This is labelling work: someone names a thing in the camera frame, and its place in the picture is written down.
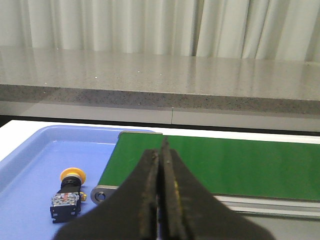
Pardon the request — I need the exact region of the grey stone counter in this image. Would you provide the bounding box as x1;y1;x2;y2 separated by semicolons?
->
0;46;320;132

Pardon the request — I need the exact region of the white curtain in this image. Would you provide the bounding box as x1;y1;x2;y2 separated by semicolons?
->
0;0;320;63

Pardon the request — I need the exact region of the green conveyor belt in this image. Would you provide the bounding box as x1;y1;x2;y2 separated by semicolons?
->
91;131;320;219

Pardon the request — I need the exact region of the blue plastic tray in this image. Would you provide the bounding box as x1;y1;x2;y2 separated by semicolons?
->
0;124;157;240

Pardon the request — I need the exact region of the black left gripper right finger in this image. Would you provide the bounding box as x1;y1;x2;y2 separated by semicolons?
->
158;137;274;240

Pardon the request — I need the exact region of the yellow push button switch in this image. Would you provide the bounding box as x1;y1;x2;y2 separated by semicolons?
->
50;167;87;224

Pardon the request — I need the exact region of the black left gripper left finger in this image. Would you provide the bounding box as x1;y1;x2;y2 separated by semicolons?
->
54;149;159;240

